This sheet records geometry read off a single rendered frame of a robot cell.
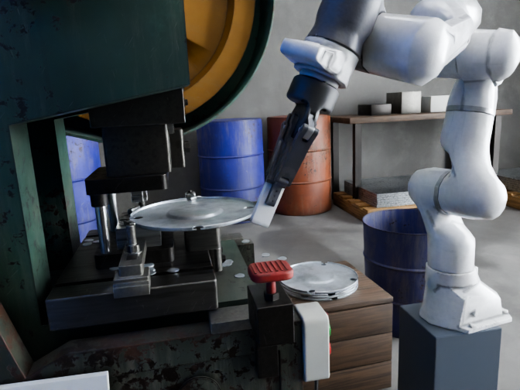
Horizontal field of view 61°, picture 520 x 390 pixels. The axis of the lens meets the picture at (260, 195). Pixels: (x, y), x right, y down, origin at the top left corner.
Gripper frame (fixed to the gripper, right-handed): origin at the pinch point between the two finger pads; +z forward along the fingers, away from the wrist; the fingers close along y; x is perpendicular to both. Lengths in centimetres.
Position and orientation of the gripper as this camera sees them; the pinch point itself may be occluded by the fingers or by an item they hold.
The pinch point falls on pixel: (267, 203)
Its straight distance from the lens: 69.4
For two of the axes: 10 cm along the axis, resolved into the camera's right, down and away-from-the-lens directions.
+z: -3.8, 9.2, 1.0
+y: -1.9, -1.9, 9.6
